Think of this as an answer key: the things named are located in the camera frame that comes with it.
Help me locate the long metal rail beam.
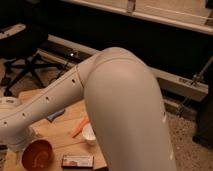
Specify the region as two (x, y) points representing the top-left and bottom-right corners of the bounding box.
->
(39, 35), (209, 102)

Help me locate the blue flat object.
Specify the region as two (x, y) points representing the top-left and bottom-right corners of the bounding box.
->
(46, 109), (65, 122)

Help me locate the small flat printed box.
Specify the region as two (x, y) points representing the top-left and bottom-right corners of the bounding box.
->
(61, 155), (94, 168)

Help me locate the black cable on floor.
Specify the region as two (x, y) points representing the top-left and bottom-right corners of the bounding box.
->
(49, 59), (71, 86)

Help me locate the dark object right edge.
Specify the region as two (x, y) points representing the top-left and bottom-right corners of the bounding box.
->
(192, 90), (213, 150)

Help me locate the white paper cup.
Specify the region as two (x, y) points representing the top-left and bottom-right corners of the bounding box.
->
(82, 123), (96, 146)

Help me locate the metal rod at right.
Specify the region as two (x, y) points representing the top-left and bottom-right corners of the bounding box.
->
(177, 56), (213, 117)

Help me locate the black office chair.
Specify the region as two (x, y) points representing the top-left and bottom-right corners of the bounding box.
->
(0, 23), (62, 96)

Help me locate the red-brown ceramic bowl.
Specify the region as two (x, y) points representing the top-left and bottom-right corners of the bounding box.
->
(21, 139), (54, 171)

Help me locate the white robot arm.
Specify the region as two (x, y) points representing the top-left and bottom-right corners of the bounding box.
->
(0, 47), (177, 171)

